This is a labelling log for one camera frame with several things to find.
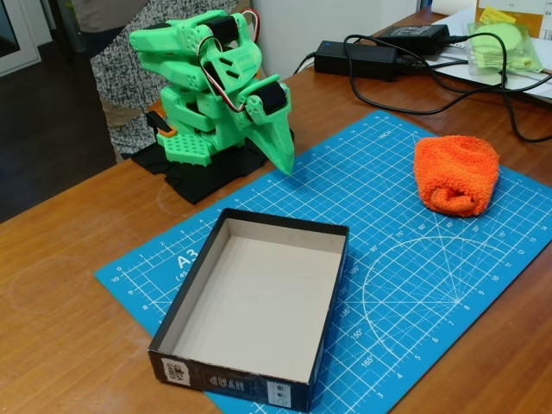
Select orange fluffy cloth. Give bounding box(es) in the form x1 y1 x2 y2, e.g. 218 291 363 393
413 135 500 219

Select black cardboard box tray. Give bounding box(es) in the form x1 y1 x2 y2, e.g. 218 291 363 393
147 207 350 413

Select black cloth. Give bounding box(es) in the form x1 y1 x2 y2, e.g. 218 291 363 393
130 140 268 206

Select black and orange clamp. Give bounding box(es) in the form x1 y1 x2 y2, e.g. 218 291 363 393
145 110 179 140

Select large black power adapter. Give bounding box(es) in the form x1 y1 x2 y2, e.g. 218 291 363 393
313 41 398 83

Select person in patterned clothing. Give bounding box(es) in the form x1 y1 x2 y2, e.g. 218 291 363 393
71 0 256 161

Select slim black power adapter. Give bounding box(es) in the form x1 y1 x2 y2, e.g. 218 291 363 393
379 23 451 55

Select blue cutting mat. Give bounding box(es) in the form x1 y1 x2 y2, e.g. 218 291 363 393
93 110 552 414

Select white paper sheets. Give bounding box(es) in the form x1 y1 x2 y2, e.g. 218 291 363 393
424 11 552 105

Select white framed glass door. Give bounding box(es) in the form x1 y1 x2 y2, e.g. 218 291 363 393
0 0 42 79

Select plastic bag of green parts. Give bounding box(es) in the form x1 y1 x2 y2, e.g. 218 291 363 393
467 20 545 81

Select yellow label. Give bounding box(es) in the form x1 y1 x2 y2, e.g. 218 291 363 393
480 5 518 27

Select brown cardboard box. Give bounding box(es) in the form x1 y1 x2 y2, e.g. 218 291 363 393
475 0 552 41

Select red white black servo wire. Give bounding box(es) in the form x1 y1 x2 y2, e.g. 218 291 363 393
196 8 264 116

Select thin white cable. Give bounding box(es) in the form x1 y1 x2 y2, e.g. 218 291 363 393
294 51 318 75

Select long looping black cable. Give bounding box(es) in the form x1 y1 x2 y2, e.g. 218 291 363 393
343 33 552 116

